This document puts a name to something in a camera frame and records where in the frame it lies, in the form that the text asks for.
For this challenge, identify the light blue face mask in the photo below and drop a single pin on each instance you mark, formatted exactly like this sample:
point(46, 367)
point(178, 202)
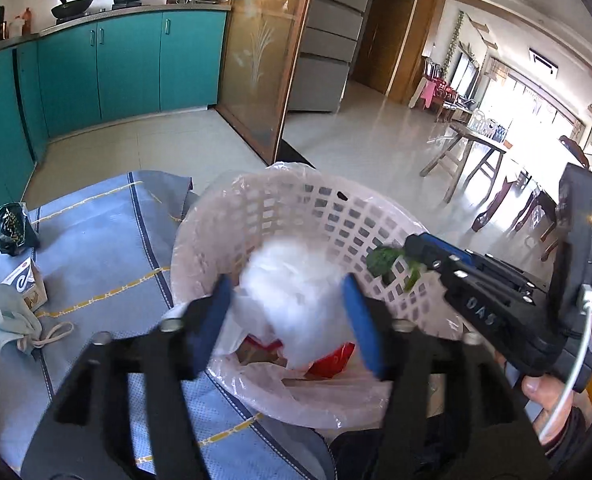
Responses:
point(3, 320)

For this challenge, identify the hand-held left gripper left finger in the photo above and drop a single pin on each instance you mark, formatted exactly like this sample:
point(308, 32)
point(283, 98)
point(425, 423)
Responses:
point(208, 322)

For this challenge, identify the teal kitchen base cabinets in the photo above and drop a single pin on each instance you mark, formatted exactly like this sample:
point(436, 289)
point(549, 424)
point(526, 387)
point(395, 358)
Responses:
point(126, 70)

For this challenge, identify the dark green snack packet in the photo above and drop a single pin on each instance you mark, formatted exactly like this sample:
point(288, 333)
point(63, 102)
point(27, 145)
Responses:
point(11, 227)

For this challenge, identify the red snack packet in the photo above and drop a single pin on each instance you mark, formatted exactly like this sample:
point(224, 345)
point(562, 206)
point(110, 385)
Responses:
point(333, 362)

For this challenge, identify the wood framed glass sliding door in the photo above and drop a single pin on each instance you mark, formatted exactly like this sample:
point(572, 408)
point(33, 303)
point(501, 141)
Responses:
point(261, 70)

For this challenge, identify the small printed carton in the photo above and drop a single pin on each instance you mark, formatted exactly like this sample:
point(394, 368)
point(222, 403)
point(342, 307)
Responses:
point(23, 282)

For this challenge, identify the pink cloth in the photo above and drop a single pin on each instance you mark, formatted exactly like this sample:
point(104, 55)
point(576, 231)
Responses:
point(426, 92)

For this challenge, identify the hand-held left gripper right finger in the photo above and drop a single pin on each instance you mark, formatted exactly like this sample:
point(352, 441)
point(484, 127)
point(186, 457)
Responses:
point(363, 327)

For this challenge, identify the pink plastic waste basket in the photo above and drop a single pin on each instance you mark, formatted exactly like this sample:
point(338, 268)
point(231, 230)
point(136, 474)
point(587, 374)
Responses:
point(326, 200)

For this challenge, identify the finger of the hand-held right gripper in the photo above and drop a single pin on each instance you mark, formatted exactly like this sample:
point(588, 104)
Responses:
point(433, 260)
point(495, 271)

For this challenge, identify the wooden dining table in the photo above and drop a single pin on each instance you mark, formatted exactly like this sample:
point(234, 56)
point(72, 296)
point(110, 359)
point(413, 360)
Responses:
point(475, 136)

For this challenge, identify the person's right hand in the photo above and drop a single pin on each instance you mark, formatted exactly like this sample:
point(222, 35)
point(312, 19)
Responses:
point(543, 400)

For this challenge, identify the reddish wooden chair back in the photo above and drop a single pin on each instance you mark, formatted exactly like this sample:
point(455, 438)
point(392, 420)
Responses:
point(573, 152)

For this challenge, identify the white jug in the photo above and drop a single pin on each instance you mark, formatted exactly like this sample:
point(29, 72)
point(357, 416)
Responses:
point(16, 27)

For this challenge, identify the brown wooden door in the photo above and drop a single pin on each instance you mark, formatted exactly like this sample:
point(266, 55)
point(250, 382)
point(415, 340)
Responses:
point(383, 40)

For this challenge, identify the brown bottle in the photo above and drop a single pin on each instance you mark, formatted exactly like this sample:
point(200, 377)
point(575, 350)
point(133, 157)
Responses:
point(27, 22)

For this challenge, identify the silver refrigerator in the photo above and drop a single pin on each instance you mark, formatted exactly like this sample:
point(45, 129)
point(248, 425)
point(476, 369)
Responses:
point(326, 50)

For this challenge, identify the blue striped tablecloth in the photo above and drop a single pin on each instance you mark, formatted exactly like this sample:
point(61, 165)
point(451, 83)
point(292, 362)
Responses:
point(101, 240)

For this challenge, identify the white plastic bag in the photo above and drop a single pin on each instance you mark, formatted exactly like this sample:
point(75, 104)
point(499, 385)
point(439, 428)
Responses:
point(291, 285)

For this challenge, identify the black wok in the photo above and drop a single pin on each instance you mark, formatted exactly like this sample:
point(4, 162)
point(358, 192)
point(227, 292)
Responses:
point(72, 7)

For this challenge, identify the dark wooden chair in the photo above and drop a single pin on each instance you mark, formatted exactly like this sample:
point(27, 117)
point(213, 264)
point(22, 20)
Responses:
point(518, 210)

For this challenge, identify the ceiling air vent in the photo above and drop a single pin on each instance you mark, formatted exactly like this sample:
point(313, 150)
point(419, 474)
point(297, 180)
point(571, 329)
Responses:
point(544, 62)

